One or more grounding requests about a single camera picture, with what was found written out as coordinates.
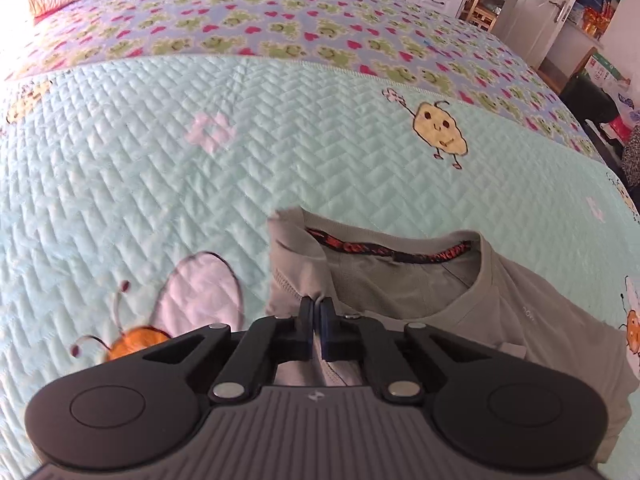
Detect white plastic bag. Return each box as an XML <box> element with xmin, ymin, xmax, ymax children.
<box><xmin>606</xmin><ymin>90</ymin><xmax>640</xmax><ymax>144</ymax></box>

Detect red and orange packets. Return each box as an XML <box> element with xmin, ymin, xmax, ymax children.
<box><xmin>579</xmin><ymin>1</ymin><xmax>614</xmax><ymax>39</ymax></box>

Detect black stool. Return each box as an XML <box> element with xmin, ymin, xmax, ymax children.
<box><xmin>559</xmin><ymin>76</ymin><xmax>622</xmax><ymax>127</ymax></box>

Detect white door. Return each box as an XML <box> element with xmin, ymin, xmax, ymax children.
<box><xmin>491</xmin><ymin>0</ymin><xmax>599</xmax><ymax>69</ymax></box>

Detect quilted cartoon bedspread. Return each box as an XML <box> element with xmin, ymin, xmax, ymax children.
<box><xmin>0</xmin><ymin>0</ymin><xmax>640</xmax><ymax>480</ymax></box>

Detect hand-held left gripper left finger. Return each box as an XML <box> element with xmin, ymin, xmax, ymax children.
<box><xmin>142</xmin><ymin>296</ymin><xmax>316</xmax><ymax>405</ymax></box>

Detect patterned dark cushion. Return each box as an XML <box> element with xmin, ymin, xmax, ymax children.
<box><xmin>619</xmin><ymin>124</ymin><xmax>640</xmax><ymax>192</ymax></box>

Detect grey t-shirt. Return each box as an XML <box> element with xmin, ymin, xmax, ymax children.
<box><xmin>265</xmin><ymin>207</ymin><xmax>639</xmax><ymax>467</ymax></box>

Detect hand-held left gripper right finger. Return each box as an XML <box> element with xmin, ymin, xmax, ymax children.
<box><xmin>319</xmin><ymin>297</ymin><xmax>484</xmax><ymax>405</ymax></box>

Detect wooden chair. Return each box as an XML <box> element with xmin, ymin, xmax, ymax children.
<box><xmin>461</xmin><ymin>0</ymin><xmax>502</xmax><ymax>37</ymax></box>

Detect printed carton box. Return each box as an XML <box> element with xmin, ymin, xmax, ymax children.
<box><xmin>581</xmin><ymin>51</ymin><xmax>627</xmax><ymax>93</ymax></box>

